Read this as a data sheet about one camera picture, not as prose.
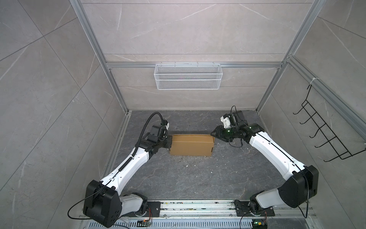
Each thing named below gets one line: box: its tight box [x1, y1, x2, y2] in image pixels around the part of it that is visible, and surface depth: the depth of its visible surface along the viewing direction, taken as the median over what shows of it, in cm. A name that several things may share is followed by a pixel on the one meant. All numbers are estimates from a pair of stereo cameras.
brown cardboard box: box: [169, 134, 216, 157], surface depth 86 cm
